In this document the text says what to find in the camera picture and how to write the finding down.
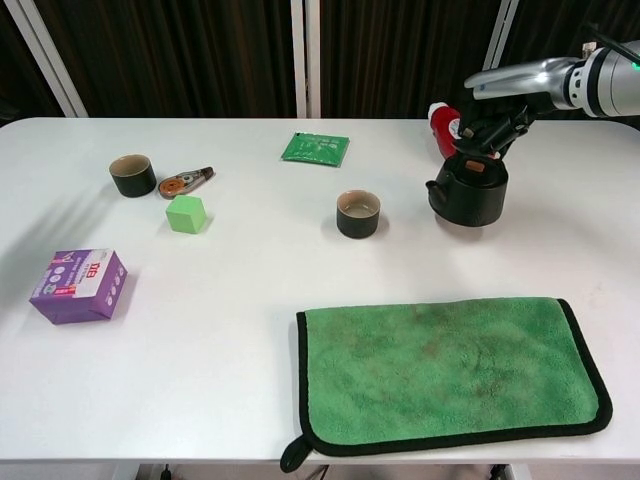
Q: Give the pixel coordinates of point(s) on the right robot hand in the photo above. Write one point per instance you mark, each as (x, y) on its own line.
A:
(530, 80)

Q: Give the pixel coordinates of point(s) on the black teapot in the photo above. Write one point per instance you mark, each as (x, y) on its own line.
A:
(470, 205)

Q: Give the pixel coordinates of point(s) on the dark cup beige inside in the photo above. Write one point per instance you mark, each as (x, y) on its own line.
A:
(132, 185)
(357, 226)

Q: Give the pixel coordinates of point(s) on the red bottle white cap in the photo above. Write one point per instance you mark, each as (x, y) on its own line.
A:
(442, 130)

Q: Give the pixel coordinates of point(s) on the dark pleated curtain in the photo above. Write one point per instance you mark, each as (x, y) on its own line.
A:
(400, 50)
(175, 50)

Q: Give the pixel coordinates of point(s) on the green sachet packet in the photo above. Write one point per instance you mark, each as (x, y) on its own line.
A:
(315, 149)

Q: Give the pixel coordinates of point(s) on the green cloth black trim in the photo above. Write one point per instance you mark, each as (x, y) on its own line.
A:
(450, 370)

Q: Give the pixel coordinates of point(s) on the green cube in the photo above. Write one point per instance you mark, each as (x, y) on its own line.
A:
(185, 217)

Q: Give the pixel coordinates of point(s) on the orange correction tape dispenser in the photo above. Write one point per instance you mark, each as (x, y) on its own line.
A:
(172, 186)

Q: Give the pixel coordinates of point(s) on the purple cardboard box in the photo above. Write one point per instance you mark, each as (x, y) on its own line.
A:
(75, 295)

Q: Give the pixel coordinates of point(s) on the white frame post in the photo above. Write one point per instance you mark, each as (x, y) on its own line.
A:
(50, 55)
(495, 45)
(306, 55)

